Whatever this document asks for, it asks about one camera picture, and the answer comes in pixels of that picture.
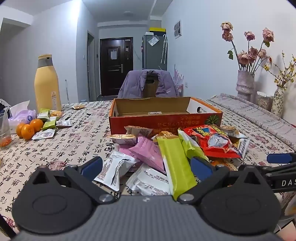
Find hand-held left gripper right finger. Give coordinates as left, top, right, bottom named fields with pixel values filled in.
left=177, top=156, right=266, bottom=205

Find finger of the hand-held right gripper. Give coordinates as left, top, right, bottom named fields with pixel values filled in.
left=252, top=151, right=296, bottom=178

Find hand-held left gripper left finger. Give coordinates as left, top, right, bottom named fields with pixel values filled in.
left=31, top=156, right=116, bottom=205

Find long green snack packet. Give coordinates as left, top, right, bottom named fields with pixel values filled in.
left=157, top=135, right=197, bottom=201

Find red snack bag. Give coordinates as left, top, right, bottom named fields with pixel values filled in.
left=183, top=124, right=242, bottom=159

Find pink snack packet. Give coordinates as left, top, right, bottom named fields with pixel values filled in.
left=128, top=136, right=167, bottom=174
left=117, top=144, right=139, bottom=160

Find gold silver snack packet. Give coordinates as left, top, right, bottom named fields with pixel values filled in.
left=109, top=134, right=137, bottom=146
left=124, top=125, right=153, bottom=138

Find pumpkin print cardboard box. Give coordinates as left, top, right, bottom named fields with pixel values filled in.
left=109, top=97, right=223, bottom=137

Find floral patterned vase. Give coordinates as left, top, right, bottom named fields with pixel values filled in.
left=271, top=87, right=284, bottom=117

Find clear storage jar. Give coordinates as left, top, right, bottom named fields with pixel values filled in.
left=255, top=91, right=274, bottom=111

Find small green snack packet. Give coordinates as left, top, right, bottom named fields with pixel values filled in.
left=37, top=108, right=51, bottom=121
left=41, top=117, right=58, bottom=131

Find yellow flower branches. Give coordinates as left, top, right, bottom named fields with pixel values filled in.
left=269, top=51, right=296, bottom=90

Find pink ceramic vase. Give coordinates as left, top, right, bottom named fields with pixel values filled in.
left=236, top=70, right=255, bottom=102

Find purple tissue pack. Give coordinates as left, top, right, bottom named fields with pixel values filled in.
left=8, top=100, right=37, bottom=127

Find yellow bottle grey collar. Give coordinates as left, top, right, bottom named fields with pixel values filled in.
left=34, top=54, right=62, bottom=112

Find dark front door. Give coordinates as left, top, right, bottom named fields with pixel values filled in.
left=100, top=37, right=134, bottom=97

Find purple puffer jacket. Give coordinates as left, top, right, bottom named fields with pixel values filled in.
left=118, top=70, right=178, bottom=99

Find wooden chair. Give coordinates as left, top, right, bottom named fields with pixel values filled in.
left=144, top=75, right=160, bottom=98

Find grey interior door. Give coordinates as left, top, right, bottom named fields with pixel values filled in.
left=87, top=31, right=97, bottom=102

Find dried pink rose bouquet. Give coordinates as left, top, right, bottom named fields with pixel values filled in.
left=221, top=22, right=274, bottom=72

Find dark clothes pile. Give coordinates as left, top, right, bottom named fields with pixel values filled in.
left=0, top=98, right=11, bottom=116

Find grey refrigerator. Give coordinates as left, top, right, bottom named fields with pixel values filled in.
left=142, top=32, right=167, bottom=71

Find white folded umbrella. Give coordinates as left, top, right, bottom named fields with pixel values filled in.
left=161, top=34, right=168, bottom=65

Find wall picture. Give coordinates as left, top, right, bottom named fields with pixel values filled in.
left=173, top=20, right=182, bottom=39

